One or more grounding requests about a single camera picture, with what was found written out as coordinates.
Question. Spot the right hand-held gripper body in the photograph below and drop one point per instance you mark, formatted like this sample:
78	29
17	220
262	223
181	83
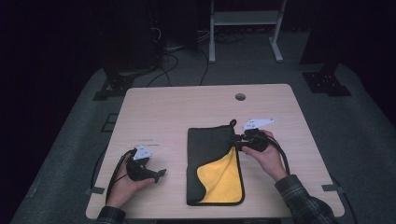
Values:
257	141

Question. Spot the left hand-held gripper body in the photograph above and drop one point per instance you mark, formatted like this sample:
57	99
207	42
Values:
138	172

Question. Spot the black and yellow cloth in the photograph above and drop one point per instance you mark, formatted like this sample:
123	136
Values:
208	149

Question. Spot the person's left hand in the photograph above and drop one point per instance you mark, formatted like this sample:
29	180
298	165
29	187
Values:
123	189

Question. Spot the person's right hand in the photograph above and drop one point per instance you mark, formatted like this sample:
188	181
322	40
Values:
271	161

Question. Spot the grey tape strip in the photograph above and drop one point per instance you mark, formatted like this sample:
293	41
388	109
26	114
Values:
95	190
332	188

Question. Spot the black metal stand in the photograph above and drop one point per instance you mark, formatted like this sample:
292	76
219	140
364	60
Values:
120	82

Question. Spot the black rectangular floor frame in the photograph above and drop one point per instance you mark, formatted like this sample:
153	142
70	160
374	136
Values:
109	123

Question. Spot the black stand with base plate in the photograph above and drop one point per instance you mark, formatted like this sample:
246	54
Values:
327	82

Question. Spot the white metal desk frame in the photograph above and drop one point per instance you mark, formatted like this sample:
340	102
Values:
246	17

